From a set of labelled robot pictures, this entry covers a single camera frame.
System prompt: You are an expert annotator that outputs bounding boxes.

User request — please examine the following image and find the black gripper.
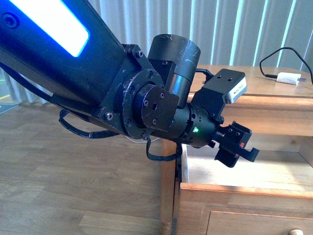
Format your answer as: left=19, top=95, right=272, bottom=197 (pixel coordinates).
left=169, top=103, right=259, bottom=168

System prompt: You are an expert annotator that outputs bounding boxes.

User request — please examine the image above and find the wooden drawer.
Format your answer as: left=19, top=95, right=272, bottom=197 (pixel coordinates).
left=177, top=144, right=313, bottom=235

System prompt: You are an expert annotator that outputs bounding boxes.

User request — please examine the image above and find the wooden dresser cabinet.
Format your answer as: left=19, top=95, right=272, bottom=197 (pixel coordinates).
left=160, top=66, right=313, bottom=235

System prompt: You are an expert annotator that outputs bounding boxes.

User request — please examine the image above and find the white usb power adapter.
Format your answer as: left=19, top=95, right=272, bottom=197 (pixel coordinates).
left=276, top=72, right=307, bottom=86

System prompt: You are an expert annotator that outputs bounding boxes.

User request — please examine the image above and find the grey pleated curtain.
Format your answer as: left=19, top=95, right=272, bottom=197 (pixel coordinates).
left=0, top=0, right=313, bottom=106

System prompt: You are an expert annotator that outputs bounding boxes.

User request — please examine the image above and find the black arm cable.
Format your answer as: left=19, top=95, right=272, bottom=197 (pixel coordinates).
left=58, top=109, right=183, bottom=162

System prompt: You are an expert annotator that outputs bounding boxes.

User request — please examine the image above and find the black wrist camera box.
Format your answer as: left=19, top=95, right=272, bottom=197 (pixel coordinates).
left=191, top=69, right=247, bottom=124

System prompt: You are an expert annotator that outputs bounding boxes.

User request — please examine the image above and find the black usb cable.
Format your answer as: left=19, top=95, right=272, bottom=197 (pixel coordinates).
left=259, top=47, right=313, bottom=86

